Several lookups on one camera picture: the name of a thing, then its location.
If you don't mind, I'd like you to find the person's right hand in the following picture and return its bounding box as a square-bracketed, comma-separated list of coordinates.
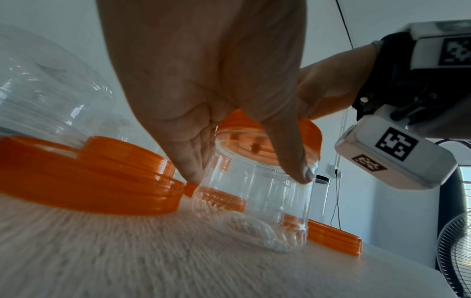
[296, 42, 382, 121]

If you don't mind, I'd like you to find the person's left hand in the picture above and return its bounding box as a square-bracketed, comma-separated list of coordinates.
[96, 0, 315, 186]

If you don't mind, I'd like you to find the large orange lid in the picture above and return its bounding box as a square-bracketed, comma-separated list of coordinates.
[281, 214, 364, 257]
[214, 108, 324, 170]
[0, 135, 185, 217]

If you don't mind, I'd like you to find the tall transparent labelled jar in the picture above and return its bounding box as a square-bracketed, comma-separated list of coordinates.
[314, 180, 331, 226]

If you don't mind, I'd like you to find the small orange lid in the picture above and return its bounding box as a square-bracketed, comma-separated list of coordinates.
[82, 135, 177, 181]
[183, 182, 247, 214]

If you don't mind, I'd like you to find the wide transparent jar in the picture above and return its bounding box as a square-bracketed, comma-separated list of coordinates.
[191, 125, 319, 253]

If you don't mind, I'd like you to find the group of transparent plastic jars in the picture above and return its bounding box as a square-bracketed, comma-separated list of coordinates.
[0, 23, 156, 146]

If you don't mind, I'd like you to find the person's right forearm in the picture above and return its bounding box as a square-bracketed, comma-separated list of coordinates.
[408, 96, 471, 140]

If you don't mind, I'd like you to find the black white marker wristband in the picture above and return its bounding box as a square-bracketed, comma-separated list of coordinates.
[351, 20, 471, 140]

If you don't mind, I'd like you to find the dark door panel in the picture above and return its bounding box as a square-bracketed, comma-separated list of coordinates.
[439, 165, 471, 231]

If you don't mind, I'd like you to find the metal fan grille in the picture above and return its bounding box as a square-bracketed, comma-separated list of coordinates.
[436, 209, 471, 298]

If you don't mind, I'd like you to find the black cable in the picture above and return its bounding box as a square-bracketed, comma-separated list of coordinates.
[334, 0, 355, 50]

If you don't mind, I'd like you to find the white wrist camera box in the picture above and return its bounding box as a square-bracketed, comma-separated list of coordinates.
[334, 104, 458, 190]

